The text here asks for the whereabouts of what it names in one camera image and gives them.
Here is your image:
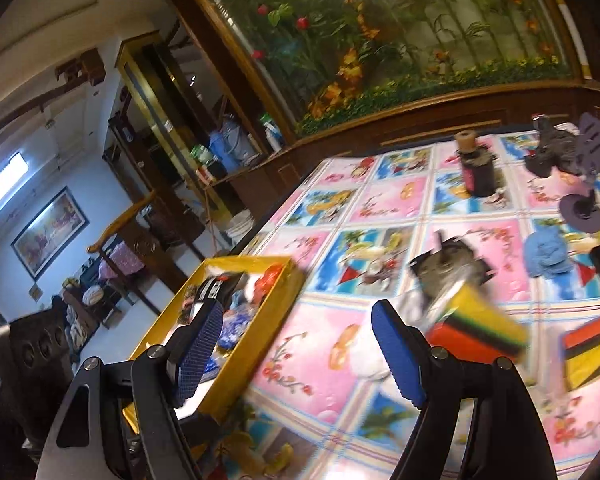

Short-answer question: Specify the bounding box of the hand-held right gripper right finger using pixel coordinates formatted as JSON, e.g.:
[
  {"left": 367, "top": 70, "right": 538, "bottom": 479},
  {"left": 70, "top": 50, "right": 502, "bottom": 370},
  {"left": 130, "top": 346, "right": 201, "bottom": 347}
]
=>
[{"left": 371, "top": 299, "right": 563, "bottom": 480}]

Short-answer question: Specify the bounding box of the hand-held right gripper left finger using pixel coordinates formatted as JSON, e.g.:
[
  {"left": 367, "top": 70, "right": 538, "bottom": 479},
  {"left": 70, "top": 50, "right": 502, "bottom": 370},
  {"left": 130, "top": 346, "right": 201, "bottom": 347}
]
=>
[{"left": 34, "top": 299, "right": 226, "bottom": 480}]

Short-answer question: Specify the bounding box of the white fluffy cloth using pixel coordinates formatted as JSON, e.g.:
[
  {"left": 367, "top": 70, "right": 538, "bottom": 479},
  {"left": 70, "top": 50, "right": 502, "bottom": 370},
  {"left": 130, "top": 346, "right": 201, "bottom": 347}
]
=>
[{"left": 350, "top": 332, "right": 398, "bottom": 386}]

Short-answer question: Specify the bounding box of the blue white patterned bag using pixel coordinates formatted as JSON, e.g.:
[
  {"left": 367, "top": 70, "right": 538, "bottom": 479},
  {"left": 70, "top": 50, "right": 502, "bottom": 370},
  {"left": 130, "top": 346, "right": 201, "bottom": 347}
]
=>
[{"left": 217, "top": 300, "right": 253, "bottom": 351}]

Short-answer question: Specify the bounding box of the white pack with black label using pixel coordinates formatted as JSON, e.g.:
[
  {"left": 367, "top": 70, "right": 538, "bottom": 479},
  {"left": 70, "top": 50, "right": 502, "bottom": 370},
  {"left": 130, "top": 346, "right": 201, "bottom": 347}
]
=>
[{"left": 195, "top": 272, "right": 246, "bottom": 311}]

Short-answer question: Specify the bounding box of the rainbow striped cloth pack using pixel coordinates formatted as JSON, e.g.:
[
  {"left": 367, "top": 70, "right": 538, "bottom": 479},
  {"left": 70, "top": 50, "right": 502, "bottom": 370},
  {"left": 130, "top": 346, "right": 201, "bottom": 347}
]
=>
[
  {"left": 562, "top": 307, "right": 600, "bottom": 391},
  {"left": 425, "top": 282, "right": 528, "bottom": 361}
]

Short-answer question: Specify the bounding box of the yellow cardboard box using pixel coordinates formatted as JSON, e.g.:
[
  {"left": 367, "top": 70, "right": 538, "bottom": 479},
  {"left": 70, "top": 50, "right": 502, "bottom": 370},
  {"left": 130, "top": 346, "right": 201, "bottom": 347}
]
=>
[{"left": 122, "top": 255, "right": 306, "bottom": 441}]

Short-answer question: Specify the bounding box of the light blue towel cloth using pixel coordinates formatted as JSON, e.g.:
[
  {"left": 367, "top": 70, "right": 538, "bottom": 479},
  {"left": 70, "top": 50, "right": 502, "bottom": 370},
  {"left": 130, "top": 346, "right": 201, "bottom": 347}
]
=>
[{"left": 523, "top": 231, "right": 577, "bottom": 279}]

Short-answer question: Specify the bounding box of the printed tablecloth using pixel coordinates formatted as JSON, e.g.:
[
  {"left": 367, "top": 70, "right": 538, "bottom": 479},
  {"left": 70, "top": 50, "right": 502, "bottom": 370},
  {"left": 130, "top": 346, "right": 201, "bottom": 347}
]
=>
[{"left": 200, "top": 130, "right": 600, "bottom": 480}]

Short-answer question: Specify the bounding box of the dark metal gadget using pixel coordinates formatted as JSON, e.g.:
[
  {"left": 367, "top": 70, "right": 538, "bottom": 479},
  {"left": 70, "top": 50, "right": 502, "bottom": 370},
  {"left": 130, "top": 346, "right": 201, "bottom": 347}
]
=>
[{"left": 409, "top": 232, "right": 497, "bottom": 301}]

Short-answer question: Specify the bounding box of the wooden chair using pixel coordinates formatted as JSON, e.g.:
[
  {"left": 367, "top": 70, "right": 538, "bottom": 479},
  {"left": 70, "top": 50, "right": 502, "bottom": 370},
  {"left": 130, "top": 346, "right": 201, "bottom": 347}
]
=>
[{"left": 86, "top": 189, "right": 201, "bottom": 311}]

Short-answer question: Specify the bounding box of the side table with pink cloth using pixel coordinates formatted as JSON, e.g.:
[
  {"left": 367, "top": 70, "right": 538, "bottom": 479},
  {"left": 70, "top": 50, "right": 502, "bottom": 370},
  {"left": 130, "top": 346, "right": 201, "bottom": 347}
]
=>
[{"left": 99, "top": 242, "right": 143, "bottom": 281}]

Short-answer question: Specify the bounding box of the white bucket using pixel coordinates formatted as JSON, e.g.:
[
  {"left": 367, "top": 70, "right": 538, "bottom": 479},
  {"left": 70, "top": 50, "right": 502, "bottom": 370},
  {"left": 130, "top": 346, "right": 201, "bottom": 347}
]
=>
[{"left": 225, "top": 212, "right": 254, "bottom": 249}]

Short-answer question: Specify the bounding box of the dark wooden sofa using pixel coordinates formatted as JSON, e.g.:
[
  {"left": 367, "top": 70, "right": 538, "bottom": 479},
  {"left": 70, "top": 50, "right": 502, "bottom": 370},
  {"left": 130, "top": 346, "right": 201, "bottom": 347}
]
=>
[{"left": 7, "top": 310, "right": 76, "bottom": 441}]

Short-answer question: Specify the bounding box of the dark jar with cork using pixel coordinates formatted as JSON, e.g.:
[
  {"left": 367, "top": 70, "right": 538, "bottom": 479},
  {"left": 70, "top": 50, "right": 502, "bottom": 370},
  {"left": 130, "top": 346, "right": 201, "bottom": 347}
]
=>
[{"left": 454, "top": 130, "right": 500, "bottom": 198}]

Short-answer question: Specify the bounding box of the blue thermos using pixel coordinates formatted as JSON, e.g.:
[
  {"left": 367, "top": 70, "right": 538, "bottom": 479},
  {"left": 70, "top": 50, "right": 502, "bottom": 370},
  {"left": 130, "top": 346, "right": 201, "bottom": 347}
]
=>
[{"left": 209, "top": 130, "right": 228, "bottom": 171}]

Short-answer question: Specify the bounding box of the white bottle with green top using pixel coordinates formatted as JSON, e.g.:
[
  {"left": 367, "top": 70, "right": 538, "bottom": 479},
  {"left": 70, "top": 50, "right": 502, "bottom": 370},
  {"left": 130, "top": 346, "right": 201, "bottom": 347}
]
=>
[{"left": 260, "top": 114, "right": 284, "bottom": 154}]

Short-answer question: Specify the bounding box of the wooden display cabinet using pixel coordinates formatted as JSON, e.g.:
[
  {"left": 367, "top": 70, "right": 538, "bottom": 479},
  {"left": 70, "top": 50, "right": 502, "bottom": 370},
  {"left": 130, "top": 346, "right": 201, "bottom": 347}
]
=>
[{"left": 102, "top": 30, "right": 301, "bottom": 261}]

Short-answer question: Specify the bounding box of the ceiling light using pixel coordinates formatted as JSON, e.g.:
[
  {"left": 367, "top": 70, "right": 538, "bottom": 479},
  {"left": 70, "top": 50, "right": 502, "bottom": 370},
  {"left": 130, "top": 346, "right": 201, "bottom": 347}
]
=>
[{"left": 0, "top": 152, "right": 29, "bottom": 214}]

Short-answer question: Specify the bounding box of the framed wall painting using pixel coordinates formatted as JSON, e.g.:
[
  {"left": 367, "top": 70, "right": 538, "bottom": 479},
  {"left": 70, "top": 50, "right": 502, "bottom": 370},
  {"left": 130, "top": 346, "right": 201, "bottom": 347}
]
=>
[{"left": 11, "top": 186, "right": 89, "bottom": 282}]

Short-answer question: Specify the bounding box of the black camera device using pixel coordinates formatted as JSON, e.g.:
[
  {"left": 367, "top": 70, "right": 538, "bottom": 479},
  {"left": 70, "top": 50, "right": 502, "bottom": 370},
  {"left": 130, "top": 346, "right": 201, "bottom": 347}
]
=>
[{"left": 524, "top": 115, "right": 581, "bottom": 179}]

